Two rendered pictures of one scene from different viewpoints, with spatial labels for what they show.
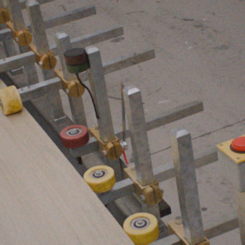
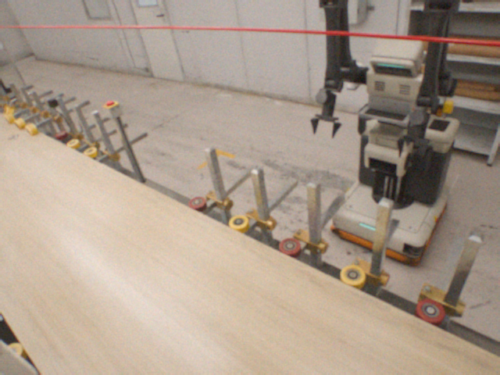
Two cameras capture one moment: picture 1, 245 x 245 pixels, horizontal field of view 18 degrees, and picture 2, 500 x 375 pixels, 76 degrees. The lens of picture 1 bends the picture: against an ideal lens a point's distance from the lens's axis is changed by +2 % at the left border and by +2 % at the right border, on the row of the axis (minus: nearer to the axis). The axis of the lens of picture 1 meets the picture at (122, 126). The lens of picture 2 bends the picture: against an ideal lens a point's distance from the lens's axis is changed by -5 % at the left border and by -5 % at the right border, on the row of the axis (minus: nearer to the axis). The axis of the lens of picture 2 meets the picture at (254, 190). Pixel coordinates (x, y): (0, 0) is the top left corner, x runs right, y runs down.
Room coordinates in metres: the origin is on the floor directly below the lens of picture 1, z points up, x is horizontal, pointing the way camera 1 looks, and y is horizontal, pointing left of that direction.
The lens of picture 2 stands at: (-0.73, -0.06, 1.84)
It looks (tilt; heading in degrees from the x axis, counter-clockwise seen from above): 38 degrees down; 334
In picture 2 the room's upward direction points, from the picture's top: 10 degrees counter-clockwise
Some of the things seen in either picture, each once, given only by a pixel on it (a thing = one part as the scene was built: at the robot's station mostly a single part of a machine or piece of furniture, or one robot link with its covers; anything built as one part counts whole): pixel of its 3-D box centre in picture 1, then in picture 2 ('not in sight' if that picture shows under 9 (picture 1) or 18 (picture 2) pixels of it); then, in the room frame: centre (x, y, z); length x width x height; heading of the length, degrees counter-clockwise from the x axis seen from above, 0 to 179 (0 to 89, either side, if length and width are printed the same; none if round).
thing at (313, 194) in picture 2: not in sight; (315, 232); (-0.01, -0.63, 0.90); 0.04 x 0.04 x 0.48; 20
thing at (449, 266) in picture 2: not in sight; (443, 280); (-0.41, -0.86, 0.82); 0.43 x 0.03 x 0.04; 110
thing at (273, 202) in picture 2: not in sight; (269, 207); (0.30, -0.61, 0.83); 0.43 x 0.03 x 0.04; 110
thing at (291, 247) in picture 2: not in sight; (291, 255); (-0.01, -0.51, 0.85); 0.08 x 0.08 x 0.11
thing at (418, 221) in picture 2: not in sight; (391, 208); (0.39, -1.63, 0.16); 0.67 x 0.64 x 0.25; 110
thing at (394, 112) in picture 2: not in sight; (387, 119); (0.29, -1.35, 0.99); 0.28 x 0.16 x 0.22; 20
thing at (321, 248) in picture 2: not in sight; (310, 241); (0.01, -0.62, 0.83); 0.14 x 0.06 x 0.05; 20
